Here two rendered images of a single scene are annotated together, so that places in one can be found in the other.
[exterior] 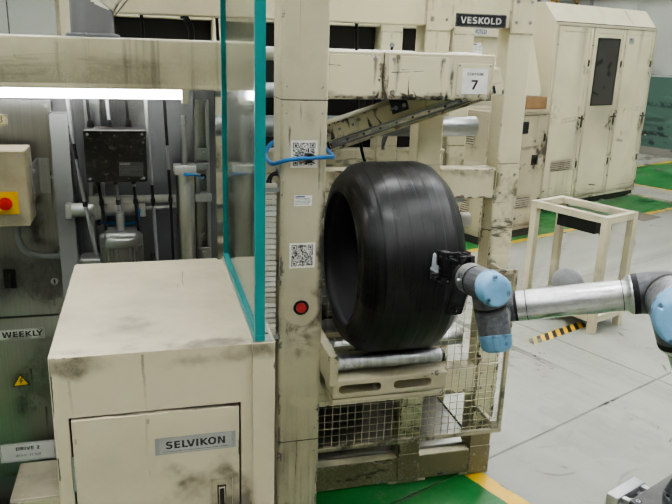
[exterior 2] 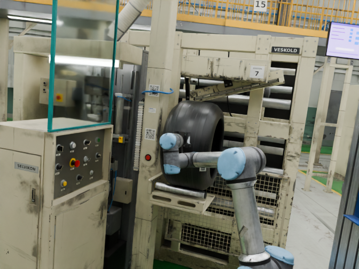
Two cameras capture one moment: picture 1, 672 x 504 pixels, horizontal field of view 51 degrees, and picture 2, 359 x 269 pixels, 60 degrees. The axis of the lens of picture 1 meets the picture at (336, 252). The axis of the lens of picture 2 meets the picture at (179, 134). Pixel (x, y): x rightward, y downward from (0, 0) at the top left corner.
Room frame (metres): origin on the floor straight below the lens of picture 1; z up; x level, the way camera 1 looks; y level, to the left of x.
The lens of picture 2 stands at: (0.33, -1.17, 1.53)
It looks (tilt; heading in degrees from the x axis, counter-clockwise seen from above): 8 degrees down; 33
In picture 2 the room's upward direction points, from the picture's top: 6 degrees clockwise
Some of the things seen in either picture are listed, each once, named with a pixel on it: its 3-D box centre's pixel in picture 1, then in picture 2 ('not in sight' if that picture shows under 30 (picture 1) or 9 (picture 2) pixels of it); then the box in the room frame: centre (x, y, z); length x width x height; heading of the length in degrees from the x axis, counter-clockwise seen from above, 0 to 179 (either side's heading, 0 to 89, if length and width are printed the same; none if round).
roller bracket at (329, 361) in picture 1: (318, 344); (161, 179); (2.04, 0.04, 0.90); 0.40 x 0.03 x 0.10; 15
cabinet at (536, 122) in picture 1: (494, 172); not in sight; (6.95, -1.54, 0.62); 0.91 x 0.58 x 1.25; 128
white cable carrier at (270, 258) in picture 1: (270, 263); (140, 136); (1.95, 0.19, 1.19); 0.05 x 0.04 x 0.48; 15
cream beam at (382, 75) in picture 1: (393, 75); (225, 69); (2.40, -0.17, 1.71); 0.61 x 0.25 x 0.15; 105
